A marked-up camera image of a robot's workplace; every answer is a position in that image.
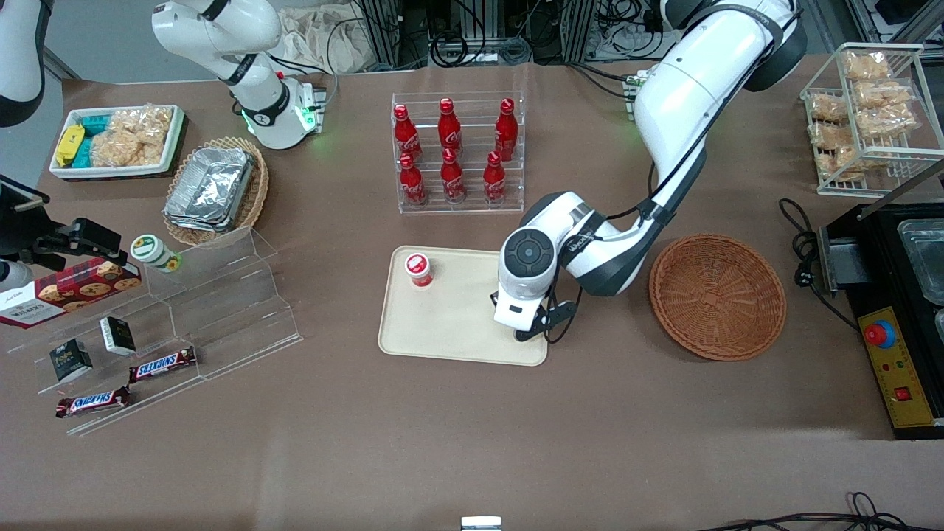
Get beige plastic tray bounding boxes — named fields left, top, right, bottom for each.
left=378, top=246, right=552, bottom=367

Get oval tan wicker basket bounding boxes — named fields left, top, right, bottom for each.
left=162, top=136, right=270, bottom=248

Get round brown wicker basket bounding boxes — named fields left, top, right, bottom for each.
left=648, top=234, right=787, bottom=362

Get green white yogurt cup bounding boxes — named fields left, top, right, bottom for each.
left=131, top=234, right=182, bottom=274

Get red cookie box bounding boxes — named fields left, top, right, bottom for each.
left=0, top=257, right=142, bottom=330

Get small black box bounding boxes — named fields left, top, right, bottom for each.
left=100, top=316, right=137, bottom=356
left=49, top=339, right=94, bottom=383

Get white rectangular snack bin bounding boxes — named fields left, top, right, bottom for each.
left=49, top=105, right=187, bottom=181

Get snickers bar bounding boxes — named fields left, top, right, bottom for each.
left=129, top=347, right=198, bottom=384
left=55, top=386, right=131, bottom=419

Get stack of foil containers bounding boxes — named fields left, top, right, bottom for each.
left=164, top=147, right=255, bottom=234

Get clear acrylic step display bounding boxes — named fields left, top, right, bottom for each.
left=6, top=227, right=304, bottom=437

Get yellow snack pack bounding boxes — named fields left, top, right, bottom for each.
left=55, top=125, right=86, bottom=168

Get bag of rice crackers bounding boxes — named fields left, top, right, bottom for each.
left=90, top=104, right=174, bottom=168

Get red cup with lid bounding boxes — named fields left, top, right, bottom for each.
left=403, top=252, right=434, bottom=288

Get teal snack pack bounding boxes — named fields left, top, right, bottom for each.
left=74, top=113, right=111, bottom=168

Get clear acrylic bottle rack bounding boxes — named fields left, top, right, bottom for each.
left=391, top=91, right=526, bottom=215

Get red cola bottle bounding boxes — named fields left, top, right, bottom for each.
left=440, top=148, right=467, bottom=204
left=399, top=153, right=428, bottom=207
left=482, top=152, right=507, bottom=205
left=438, top=98, right=463, bottom=153
left=393, top=104, right=423, bottom=163
left=494, top=98, right=518, bottom=162

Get beige crumpled cloth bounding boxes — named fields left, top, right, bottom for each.
left=277, top=6, right=369, bottom=74

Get black sealing machine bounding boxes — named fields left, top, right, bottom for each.
left=817, top=157, right=944, bottom=440

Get clear bag of crackers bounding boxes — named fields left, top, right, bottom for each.
left=809, top=94, right=849, bottom=124
left=819, top=146, right=865, bottom=183
left=843, top=51, right=891, bottom=82
left=809, top=122, right=858, bottom=150
left=854, top=79, right=914, bottom=137

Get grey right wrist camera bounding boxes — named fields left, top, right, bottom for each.
left=0, top=260, right=35, bottom=294

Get black power cable with plug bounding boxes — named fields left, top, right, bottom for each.
left=779, top=198, right=861, bottom=330

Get grey coiled cable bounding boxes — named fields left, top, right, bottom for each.
left=483, top=35, right=533, bottom=66

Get black coiled cable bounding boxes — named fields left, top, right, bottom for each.
left=430, top=26, right=482, bottom=69

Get black floor cables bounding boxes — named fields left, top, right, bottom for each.
left=693, top=492, right=944, bottom=531

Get white wire rack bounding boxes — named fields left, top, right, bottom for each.
left=800, top=43, right=944, bottom=198

